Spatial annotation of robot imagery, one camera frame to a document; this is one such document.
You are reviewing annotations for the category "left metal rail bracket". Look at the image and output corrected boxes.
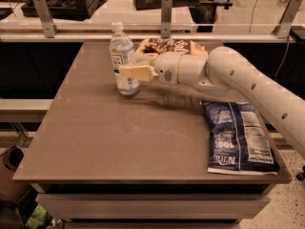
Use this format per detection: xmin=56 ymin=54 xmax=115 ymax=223
xmin=32 ymin=0 xmax=57 ymax=38

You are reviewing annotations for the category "brown chip bag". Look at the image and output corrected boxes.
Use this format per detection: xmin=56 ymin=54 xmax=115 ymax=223
xmin=135 ymin=38 xmax=208 ymax=56

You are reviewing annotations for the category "black tray on floor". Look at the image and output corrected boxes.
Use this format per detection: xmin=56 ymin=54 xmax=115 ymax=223
xmin=20 ymin=0 xmax=108 ymax=22

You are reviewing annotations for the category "middle metal rail bracket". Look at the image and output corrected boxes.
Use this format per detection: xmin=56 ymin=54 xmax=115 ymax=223
xmin=160 ymin=0 xmax=173 ymax=38

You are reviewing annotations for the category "metal guard rail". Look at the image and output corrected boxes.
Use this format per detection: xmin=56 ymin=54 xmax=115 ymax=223
xmin=0 ymin=24 xmax=295 ymax=43

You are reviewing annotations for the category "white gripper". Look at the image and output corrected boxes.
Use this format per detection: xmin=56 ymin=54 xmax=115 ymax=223
xmin=119 ymin=52 xmax=181 ymax=85

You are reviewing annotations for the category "green crumpled bag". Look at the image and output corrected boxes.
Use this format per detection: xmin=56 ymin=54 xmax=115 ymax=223
xmin=26 ymin=205 xmax=65 ymax=229

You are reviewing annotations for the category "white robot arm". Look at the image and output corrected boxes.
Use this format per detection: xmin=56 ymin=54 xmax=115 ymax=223
xmin=119 ymin=47 xmax=305 ymax=156

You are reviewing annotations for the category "brown cardboard box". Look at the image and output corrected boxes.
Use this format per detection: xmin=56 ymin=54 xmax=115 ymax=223
xmin=0 ymin=146 xmax=33 ymax=207

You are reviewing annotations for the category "right metal rail bracket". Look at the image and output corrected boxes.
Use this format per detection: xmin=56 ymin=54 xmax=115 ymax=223
xmin=273 ymin=0 xmax=303 ymax=39

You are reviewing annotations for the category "blue chip bag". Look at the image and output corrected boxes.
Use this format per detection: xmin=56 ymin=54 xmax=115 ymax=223
xmin=201 ymin=101 xmax=280 ymax=176

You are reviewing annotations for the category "clear blue plastic water bottle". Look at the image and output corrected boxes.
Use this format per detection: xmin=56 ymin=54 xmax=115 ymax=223
xmin=109 ymin=22 xmax=140 ymax=95

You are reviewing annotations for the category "metal rail bracket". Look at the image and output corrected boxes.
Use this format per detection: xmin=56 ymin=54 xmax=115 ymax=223
xmin=273 ymin=0 xmax=303 ymax=39
xmin=32 ymin=0 xmax=57 ymax=38
xmin=160 ymin=0 xmax=173 ymax=38

